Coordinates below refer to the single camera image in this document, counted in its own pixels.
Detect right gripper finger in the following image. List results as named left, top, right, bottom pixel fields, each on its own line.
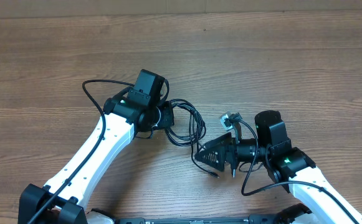
left=199, top=133, right=232, bottom=152
left=194, top=144, right=226, bottom=172

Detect black USB cable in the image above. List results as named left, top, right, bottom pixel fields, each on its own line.
left=163, top=98, right=221, bottom=179

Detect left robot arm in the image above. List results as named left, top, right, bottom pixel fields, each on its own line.
left=18, top=70, right=174, bottom=223

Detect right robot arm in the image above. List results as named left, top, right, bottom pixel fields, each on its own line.
left=194, top=110, right=362, bottom=223

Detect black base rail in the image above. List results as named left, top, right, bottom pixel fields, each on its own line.
left=87, top=208, right=312, bottom=224

